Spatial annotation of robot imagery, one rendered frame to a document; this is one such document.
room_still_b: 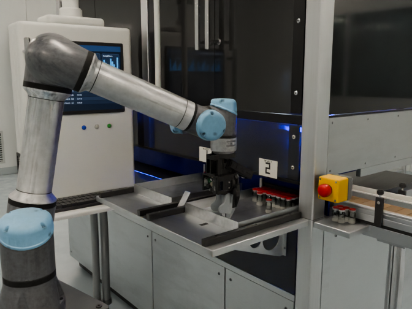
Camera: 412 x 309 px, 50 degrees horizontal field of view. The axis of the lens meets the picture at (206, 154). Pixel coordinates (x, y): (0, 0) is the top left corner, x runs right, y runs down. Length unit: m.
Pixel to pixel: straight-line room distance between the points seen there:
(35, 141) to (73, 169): 0.89
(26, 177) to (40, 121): 0.14
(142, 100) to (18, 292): 0.50
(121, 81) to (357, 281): 1.17
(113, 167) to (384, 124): 1.18
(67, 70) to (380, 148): 1.15
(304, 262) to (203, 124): 0.66
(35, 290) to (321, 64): 0.98
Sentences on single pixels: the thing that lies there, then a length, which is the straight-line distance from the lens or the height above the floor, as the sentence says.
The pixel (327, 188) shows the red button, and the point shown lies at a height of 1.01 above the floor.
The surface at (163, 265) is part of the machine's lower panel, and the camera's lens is 2.21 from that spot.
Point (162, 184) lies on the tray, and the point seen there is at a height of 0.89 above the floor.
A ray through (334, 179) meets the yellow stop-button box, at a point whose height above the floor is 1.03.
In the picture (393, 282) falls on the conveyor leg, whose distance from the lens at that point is 1.53.
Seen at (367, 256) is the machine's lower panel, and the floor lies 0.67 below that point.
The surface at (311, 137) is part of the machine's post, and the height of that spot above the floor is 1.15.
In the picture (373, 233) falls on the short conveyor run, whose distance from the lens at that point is 1.46.
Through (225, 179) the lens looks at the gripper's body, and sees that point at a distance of 1.26.
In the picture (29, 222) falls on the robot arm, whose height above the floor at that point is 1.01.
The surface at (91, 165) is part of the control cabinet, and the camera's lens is 2.05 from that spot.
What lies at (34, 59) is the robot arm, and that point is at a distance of 1.04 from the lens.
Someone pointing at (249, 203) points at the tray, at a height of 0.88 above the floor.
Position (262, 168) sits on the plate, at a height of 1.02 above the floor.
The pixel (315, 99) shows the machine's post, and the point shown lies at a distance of 1.38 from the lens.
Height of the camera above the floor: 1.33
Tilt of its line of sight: 10 degrees down
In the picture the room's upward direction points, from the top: straight up
